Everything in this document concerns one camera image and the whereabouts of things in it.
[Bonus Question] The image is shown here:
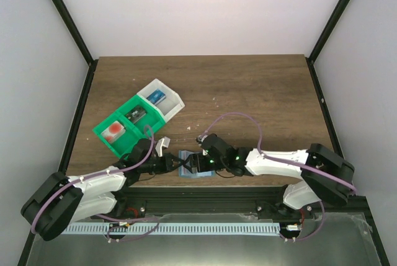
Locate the blue leather card holder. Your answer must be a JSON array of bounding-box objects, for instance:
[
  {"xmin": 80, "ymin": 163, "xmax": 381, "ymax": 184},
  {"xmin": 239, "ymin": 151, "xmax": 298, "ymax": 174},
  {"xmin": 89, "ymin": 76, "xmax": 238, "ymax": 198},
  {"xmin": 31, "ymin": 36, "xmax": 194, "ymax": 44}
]
[{"xmin": 179, "ymin": 150, "xmax": 215, "ymax": 179}]

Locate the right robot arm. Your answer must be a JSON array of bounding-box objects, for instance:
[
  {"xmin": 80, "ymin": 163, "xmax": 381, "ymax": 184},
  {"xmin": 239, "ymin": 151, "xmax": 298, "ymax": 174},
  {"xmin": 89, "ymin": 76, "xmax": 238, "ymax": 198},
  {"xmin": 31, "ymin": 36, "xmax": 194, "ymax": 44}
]
[{"xmin": 183, "ymin": 134, "xmax": 357, "ymax": 210}]

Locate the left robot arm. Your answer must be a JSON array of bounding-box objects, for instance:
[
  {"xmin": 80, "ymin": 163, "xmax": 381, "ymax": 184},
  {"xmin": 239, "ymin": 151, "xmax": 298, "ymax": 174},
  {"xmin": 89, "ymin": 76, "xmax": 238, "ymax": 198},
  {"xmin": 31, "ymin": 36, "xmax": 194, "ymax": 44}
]
[{"xmin": 20, "ymin": 137, "xmax": 182, "ymax": 241}]

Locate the red white card stack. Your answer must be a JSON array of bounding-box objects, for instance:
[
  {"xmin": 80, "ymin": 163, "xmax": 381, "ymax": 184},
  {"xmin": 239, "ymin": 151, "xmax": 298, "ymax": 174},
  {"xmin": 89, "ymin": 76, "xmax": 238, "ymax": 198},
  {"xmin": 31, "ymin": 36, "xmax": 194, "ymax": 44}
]
[{"xmin": 101, "ymin": 121, "xmax": 125, "ymax": 144}]

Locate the black card stack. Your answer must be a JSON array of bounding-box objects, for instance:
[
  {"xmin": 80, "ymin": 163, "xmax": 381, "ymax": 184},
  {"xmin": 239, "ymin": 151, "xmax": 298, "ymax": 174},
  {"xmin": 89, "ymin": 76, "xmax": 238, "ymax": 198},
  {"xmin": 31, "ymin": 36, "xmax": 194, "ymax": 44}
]
[{"xmin": 125, "ymin": 105, "xmax": 146, "ymax": 123}]

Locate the blue VIP card stack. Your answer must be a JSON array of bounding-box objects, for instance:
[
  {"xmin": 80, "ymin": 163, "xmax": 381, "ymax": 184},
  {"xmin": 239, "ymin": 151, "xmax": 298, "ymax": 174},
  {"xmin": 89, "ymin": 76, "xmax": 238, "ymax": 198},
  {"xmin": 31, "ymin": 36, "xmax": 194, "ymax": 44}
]
[{"xmin": 146, "ymin": 89, "xmax": 166, "ymax": 105}]

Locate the green plastic bin front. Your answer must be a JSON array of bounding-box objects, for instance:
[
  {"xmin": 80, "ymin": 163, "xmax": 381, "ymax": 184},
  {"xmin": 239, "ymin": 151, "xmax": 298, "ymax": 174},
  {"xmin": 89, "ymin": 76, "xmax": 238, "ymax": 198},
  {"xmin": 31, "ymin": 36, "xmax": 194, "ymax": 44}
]
[{"xmin": 92, "ymin": 112, "xmax": 145, "ymax": 158}]

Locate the green plastic bin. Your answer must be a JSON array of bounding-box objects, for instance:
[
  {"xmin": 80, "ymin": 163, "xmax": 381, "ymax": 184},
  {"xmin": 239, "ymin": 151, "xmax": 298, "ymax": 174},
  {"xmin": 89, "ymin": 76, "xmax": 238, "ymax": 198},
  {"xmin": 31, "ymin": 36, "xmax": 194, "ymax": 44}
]
[
  {"xmin": 92, "ymin": 112, "xmax": 145, "ymax": 158},
  {"xmin": 116, "ymin": 95, "xmax": 165, "ymax": 138}
]

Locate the white plastic bin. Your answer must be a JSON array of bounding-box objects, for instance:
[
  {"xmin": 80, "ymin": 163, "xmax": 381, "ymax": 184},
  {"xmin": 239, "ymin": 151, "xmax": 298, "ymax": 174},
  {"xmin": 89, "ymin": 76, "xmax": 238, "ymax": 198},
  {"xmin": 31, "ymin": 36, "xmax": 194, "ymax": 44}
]
[{"xmin": 137, "ymin": 79, "xmax": 185, "ymax": 123}]

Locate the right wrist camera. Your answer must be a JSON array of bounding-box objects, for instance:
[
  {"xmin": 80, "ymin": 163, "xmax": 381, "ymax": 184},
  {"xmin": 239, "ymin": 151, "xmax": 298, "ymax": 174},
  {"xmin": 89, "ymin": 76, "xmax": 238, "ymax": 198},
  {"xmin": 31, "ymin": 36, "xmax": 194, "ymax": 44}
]
[{"xmin": 196, "ymin": 134, "xmax": 208, "ymax": 156}]

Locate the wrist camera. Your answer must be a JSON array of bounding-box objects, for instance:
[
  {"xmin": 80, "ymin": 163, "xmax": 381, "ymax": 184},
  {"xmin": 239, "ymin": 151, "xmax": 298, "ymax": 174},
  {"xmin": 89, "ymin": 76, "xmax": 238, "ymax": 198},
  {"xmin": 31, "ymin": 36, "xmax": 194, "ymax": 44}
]
[
  {"xmin": 155, "ymin": 136, "xmax": 171, "ymax": 157},
  {"xmin": 196, "ymin": 134, "xmax": 208, "ymax": 156}
]

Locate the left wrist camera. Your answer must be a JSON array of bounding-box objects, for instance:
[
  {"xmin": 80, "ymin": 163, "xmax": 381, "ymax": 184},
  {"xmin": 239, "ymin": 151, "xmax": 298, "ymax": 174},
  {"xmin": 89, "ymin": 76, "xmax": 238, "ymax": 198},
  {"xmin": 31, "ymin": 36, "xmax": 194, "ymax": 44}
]
[{"xmin": 155, "ymin": 136, "xmax": 171, "ymax": 157}]

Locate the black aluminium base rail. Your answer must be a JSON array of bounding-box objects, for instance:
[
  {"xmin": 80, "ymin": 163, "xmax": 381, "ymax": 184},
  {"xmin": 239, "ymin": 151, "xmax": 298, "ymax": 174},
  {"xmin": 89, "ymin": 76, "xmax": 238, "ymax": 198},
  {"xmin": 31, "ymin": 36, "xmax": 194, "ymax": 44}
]
[{"xmin": 40, "ymin": 187, "xmax": 367, "ymax": 220}]

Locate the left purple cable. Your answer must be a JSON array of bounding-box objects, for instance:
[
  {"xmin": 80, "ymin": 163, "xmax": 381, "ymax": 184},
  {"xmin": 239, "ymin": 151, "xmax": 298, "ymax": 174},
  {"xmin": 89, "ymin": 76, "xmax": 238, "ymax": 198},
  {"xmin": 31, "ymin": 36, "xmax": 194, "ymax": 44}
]
[{"xmin": 30, "ymin": 124, "xmax": 155, "ymax": 236}]

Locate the purple cable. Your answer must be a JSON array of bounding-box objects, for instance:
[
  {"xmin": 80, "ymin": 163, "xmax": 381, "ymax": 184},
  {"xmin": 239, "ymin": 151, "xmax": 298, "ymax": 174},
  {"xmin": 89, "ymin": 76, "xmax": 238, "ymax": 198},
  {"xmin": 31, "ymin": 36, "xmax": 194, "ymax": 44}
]
[
  {"xmin": 201, "ymin": 112, "xmax": 358, "ymax": 195},
  {"xmin": 30, "ymin": 124, "xmax": 155, "ymax": 236}
]

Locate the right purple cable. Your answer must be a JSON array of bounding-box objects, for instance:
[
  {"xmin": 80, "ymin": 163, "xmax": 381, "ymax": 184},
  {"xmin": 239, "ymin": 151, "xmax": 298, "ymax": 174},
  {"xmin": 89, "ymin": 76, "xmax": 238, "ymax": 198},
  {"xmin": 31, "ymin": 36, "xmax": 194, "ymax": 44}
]
[{"xmin": 201, "ymin": 112, "xmax": 358, "ymax": 195}]

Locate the light blue cable duct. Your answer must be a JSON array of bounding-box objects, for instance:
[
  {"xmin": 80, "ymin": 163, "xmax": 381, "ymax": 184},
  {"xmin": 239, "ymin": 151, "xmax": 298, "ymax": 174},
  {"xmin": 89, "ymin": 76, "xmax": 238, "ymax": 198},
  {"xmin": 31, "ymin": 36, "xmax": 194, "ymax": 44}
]
[{"xmin": 62, "ymin": 223, "xmax": 280, "ymax": 237}]

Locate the left black frame post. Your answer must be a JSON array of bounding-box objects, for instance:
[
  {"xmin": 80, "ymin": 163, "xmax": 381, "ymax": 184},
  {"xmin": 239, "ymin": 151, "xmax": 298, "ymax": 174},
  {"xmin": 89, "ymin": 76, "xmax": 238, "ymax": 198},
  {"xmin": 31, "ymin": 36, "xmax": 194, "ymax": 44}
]
[{"xmin": 33, "ymin": 0, "xmax": 95, "ymax": 65}]

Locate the black frame post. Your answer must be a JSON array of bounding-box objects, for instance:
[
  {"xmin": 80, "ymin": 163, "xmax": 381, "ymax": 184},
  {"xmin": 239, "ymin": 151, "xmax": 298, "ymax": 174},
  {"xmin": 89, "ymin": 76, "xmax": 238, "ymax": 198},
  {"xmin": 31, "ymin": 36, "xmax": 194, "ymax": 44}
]
[
  {"xmin": 33, "ymin": 0, "xmax": 95, "ymax": 65},
  {"xmin": 308, "ymin": 0, "xmax": 370, "ymax": 62}
]

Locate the right black frame post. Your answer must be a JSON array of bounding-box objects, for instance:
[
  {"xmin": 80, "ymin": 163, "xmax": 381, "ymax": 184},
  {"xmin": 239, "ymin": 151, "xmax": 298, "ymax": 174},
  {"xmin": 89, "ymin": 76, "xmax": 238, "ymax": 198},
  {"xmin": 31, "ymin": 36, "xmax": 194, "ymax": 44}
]
[{"xmin": 308, "ymin": 0, "xmax": 370, "ymax": 62}]

